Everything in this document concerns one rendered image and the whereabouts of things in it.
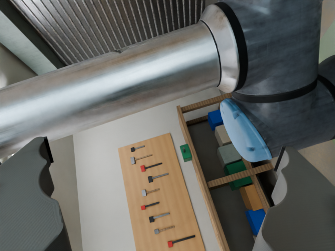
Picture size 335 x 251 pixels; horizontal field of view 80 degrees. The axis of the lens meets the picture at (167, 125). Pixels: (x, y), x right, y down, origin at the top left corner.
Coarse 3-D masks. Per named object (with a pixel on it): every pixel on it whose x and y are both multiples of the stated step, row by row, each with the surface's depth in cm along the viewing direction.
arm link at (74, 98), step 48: (240, 0) 29; (288, 0) 27; (144, 48) 31; (192, 48) 30; (240, 48) 29; (288, 48) 30; (0, 96) 30; (48, 96) 29; (96, 96) 30; (144, 96) 31; (0, 144) 31
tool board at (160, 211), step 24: (144, 144) 331; (168, 144) 325; (144, 168) 313; (168, 168) 311; (144, 192) 299; (168, 192) 297; (144, 216) 289; (168, 216) 285; (192, 216) 281; (144, 240) 277; (168, 240) 273; (192, 240) 270
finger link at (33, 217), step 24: (48, 144) 11; (0, 168) 8; (24, 168) 8; (48, 168) 9; (0, 192) 7; (24, 192) 7; (48, 192) 9; (0, 216) 6; (24, 216) 6; (48, 216) 6; (0, 240) 6; (24, 240) 6; (48, 240) 6
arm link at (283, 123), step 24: (240, 96) 38; (264, 96) 34; (288, 96) 33; (312, 96) 35; (240, 120) 37; (264, 120) 36; (288, 120) 35; (312, 120) 36; (240, 144) 42; (264, 144) 37; (288, 144) 38; (312, 144) 40
